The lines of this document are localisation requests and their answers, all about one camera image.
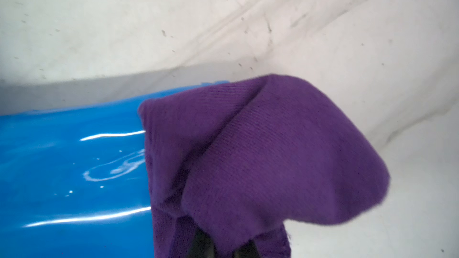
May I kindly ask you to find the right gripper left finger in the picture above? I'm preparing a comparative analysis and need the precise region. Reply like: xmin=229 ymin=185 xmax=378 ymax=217
xmin=186 ymin=229 xmax=217 ymax=258

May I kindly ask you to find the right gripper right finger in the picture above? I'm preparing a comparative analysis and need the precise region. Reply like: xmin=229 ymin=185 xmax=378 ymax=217
xmin=233 ymin=241 xmax=261 ymax=258

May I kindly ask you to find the purple cloth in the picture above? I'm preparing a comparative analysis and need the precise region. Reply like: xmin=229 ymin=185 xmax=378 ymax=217
xmin=139 ymin=75 xmax=390 ymax=258

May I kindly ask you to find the blue rubber boot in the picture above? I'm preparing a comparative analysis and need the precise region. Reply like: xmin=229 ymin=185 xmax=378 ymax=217
xmin=0 ymin=80 xmax=230 ymax=258

